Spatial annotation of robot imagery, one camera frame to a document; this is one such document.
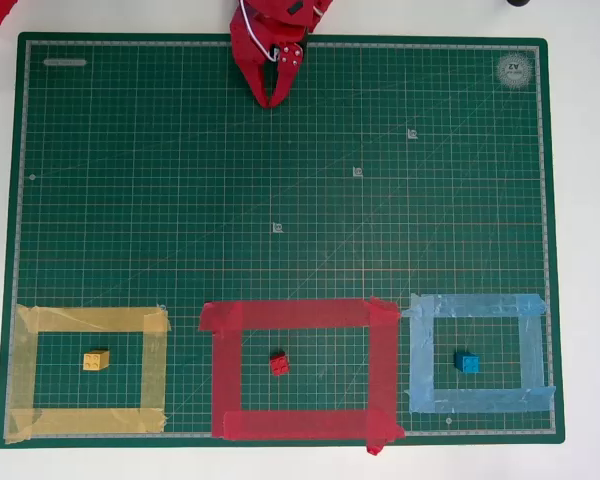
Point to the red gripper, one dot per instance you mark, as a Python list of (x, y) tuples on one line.
[(249, 52)]

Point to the red toy brick cube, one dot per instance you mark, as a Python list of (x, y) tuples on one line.
[(280, 363)]

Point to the yellow toy brick cube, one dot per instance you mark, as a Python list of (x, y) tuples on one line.
[(96, 361)]

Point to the blue toy brick cube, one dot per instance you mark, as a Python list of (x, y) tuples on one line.
[(467, 362)]

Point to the red tape square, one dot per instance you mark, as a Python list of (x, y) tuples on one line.
[(300, 425)]

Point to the blue tape square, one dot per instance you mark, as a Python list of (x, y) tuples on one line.
[(480, 400)]

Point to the yellow tape square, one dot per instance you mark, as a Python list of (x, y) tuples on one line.
[(90, 420)]

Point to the green cutting mat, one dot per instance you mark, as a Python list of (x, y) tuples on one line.
[(330, 250)]

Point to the black pole foot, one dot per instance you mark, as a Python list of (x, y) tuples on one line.
[(517, 2)]

